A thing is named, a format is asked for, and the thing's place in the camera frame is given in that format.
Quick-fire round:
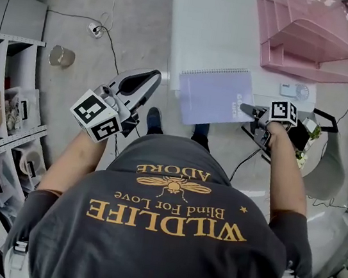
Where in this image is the purple spiral notebook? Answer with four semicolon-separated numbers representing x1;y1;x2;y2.
171;58;261;136

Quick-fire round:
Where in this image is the pink mesh desk organizer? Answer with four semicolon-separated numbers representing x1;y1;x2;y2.
245;0;348;87

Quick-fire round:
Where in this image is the small white fan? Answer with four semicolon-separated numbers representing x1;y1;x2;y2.
293;83;313;101

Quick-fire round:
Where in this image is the small metal bin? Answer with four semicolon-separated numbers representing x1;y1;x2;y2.
46;43;78;70

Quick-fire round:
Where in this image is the black metal stand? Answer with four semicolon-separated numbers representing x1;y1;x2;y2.
310;107;342;134

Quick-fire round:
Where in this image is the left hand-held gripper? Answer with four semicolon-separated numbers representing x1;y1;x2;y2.
65;58;164;151

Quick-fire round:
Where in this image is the small potted plant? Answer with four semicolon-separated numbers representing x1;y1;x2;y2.
292;119;324;172

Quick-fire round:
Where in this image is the white power strip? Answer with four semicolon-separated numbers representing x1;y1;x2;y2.
85;21;106;40

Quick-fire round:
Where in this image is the dark grey printed t-shirt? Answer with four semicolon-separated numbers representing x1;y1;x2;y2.
0;112;331;278

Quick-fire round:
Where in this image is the small light blue box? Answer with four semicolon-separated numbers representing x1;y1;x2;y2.
278;83;297;98

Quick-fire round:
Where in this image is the person's left forearm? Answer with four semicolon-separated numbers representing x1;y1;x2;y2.
37;122;112;203

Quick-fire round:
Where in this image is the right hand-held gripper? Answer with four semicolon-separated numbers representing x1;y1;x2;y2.
234;94;301;154

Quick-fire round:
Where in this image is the person's left black shoe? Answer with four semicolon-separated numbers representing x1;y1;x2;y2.
144;106;167;136

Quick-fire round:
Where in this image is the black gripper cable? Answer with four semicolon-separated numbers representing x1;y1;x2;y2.
229;143;265;184

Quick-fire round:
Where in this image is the person's right forearm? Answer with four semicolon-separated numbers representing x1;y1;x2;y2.
253;120;321;221

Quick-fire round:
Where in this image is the white shelf unit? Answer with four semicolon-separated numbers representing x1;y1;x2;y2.
0;32;67;278

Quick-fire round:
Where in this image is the grey cabinet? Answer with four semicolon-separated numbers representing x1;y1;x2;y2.
0;0;50;44

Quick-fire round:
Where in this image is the black floor cable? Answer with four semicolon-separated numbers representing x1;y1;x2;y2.
38;9;128;78

